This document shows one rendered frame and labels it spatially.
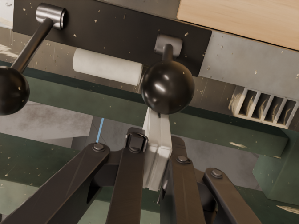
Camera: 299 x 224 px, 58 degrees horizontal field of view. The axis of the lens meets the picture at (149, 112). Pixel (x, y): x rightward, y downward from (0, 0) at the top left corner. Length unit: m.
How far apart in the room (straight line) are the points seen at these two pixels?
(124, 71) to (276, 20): 0.18
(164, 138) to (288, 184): 0.37
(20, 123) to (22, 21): 3.28
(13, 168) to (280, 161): 0.40
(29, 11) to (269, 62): 0.26
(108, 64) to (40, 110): 3.23
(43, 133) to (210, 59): 3.50
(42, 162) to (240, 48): 0.31
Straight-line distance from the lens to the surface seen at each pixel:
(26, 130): 3.66
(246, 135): 0.45
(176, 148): 0.17
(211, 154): 2.10
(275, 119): 0.36
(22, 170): 0.42
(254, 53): 0.32
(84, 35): 0.30
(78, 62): 0.32
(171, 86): 0.17
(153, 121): 0.18
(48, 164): 0.43
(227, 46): 0.31
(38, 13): 0.30
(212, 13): 0.32
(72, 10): 0.30
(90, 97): 0.42
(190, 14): 0.32
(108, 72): 0.32
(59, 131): 3.79
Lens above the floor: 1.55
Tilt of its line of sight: 36 degrees down
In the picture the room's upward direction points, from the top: 92 degrees counter-clockwise
